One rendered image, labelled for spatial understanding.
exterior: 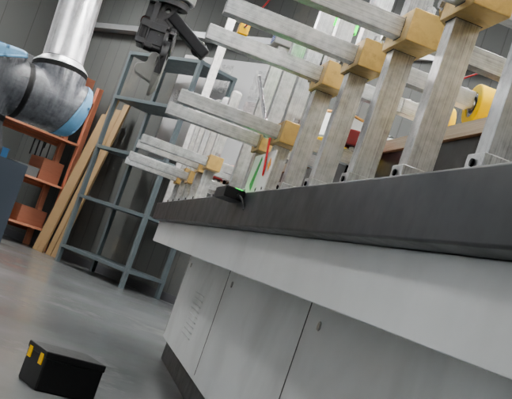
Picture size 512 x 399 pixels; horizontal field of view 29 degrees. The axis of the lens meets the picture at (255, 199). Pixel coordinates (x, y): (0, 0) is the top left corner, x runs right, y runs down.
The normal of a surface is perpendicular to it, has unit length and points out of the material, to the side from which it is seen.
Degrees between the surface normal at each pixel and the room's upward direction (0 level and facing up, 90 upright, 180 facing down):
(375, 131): 90
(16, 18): 90
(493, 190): 90
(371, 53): 90
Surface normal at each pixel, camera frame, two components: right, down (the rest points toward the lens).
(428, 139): 0.18, -0.01
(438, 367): -0.93, -0.33
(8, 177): 0.67, 0.18
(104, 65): -0.67, -0.29
